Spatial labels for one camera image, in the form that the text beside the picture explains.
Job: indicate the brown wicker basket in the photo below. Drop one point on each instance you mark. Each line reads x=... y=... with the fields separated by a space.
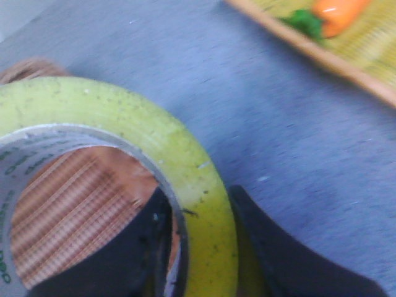
x=72 y=180

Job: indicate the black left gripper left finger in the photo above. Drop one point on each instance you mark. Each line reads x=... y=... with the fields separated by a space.
x=134 y=263

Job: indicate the yellow tape roll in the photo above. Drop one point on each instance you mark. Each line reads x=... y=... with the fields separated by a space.
x=204 y=256

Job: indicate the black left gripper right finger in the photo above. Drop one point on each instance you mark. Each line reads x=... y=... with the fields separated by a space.
x=273 y=263

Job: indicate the yellow wicker basket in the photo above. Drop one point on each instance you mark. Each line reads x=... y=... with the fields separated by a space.
x=363 y=54

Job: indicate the orange toy carrot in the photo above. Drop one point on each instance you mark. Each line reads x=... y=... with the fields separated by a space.
x=326 y=19

